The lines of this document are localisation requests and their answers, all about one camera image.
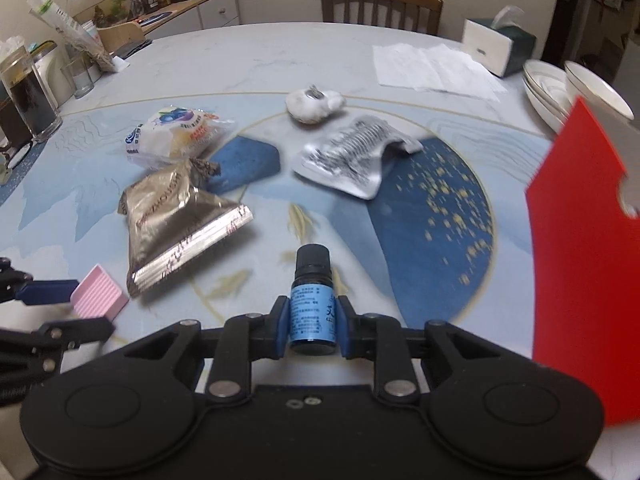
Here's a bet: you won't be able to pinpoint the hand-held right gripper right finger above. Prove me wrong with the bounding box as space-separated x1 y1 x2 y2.
335 296 505 404

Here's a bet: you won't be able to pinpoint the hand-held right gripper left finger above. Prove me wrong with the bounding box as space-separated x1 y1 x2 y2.
120 296 292 404

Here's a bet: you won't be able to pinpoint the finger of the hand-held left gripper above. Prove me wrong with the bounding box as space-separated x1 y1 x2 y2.
0 317 117 392
0 257 82 308

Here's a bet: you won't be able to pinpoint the small blue label bottle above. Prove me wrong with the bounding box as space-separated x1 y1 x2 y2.
288 244 337 357

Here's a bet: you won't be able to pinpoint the pink ridged box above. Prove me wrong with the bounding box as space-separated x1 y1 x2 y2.
70 264 130 321

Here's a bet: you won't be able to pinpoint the gold snack packet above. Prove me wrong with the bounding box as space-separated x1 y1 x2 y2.
117 157 255 297

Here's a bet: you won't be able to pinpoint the silver foil packet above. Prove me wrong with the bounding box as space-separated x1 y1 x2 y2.
292 115 426 201

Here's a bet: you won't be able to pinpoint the blueberry print bread packet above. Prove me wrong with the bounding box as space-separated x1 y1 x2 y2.
122 105 236 171

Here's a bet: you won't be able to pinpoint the white plush toy keychain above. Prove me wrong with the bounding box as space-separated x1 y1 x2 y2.
285 85 347 125

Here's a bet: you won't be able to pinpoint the red cardboard box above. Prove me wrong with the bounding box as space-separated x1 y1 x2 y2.
525 96 640 428

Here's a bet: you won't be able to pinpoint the blue printed table mat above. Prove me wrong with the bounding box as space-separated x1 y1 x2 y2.
0 91 556 411

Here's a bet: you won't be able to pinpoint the tall glass jar dark contents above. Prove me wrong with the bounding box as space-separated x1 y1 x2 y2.
0 47 63 142

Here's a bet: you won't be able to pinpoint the small glass cup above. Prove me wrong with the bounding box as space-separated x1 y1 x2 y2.
61 54 96 100

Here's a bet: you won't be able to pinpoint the clear plastic bag green print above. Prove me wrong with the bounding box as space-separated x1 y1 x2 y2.
27 0 130 72

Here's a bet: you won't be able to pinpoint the pale wooden chair back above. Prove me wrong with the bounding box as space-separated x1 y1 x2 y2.
97 24 146 51

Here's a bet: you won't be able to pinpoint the white paper tissue sheets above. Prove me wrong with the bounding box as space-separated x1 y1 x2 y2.
372 42 508 102

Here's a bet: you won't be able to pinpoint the glass terrarium with plants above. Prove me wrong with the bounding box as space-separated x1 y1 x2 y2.
75 0 146 28

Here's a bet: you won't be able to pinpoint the green white tissue box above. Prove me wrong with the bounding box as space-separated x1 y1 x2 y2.
461 5 538 78

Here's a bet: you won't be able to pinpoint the white sideboard cabinet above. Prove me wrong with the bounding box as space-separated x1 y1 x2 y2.
140 0 241 40

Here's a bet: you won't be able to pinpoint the dark wooden chair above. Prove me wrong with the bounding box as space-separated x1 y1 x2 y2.
320 0 445 37

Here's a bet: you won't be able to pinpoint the white bowl gold rim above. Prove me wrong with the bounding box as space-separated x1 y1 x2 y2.
564 60 636 122

